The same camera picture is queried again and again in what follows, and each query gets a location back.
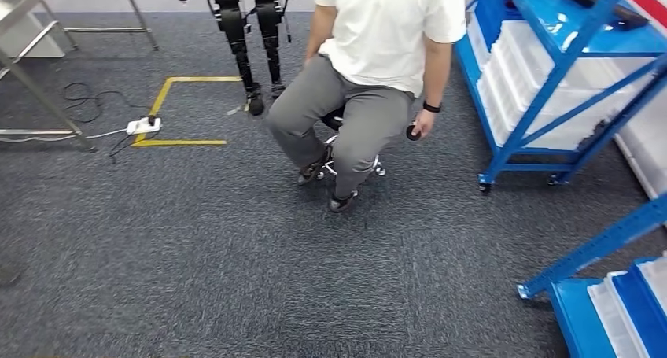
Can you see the person's left forearm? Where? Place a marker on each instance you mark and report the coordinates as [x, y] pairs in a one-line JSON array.
[[435, 69]]

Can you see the blue plastic crate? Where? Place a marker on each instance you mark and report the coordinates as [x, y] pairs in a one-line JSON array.
[[490, 11], [641, 314]]

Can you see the white power strip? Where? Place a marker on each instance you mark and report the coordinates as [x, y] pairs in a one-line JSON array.
[[138, 126]]

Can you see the small black round device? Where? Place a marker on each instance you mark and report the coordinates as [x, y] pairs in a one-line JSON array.
[[412, 133]]

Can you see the black wristband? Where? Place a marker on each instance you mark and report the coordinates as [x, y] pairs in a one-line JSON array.
[[432, 107]]

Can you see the blue metal shelf rack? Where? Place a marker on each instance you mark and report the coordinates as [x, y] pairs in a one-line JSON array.
[[561, 63], [578, 319]]

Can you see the red barrier belt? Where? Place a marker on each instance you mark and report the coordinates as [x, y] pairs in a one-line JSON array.
[[648, 4]]

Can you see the person's left hand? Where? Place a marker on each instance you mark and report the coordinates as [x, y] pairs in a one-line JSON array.
[[424, 122]]

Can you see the silver and black humanoid robot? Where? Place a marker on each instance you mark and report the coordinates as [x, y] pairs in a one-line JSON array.
[[234, 32]]

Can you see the yellow floor tape square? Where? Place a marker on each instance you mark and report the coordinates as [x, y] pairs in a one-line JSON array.
[[177, 143]]

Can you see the person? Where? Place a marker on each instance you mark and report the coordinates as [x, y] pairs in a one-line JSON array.
[[380, 32]]

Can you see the white cabinet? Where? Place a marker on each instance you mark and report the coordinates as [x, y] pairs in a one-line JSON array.
[[41, 43]]

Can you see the person's right forearm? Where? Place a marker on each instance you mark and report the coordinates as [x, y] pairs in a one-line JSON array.
[[318, 37]]

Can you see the black wheeled stool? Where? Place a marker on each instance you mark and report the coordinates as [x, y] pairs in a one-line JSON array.
[[333, 121]]

